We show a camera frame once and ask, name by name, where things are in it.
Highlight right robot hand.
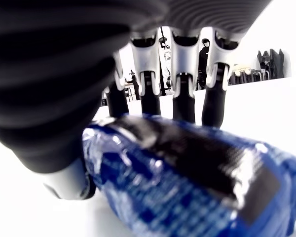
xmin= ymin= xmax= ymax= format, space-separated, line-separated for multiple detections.
xmin=0 ymin=0 xmax=273 ymax=200

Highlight beige round cushions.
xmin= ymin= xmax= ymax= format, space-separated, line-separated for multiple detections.
xmin=232 ymin=63 xmax=253 ymax=75

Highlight blue Oreo packet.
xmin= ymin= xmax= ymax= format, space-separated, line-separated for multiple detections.
xmin=82 ymin=114 xmax=296 ymax=237

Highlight black jackets on rack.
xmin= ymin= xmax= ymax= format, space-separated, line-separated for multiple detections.
xmin=257 ymin=48 xmax=286 ymax=79

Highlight seated figure in black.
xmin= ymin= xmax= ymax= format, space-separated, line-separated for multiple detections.
xmin=198 ymin=38 xmax=211 ymax=90

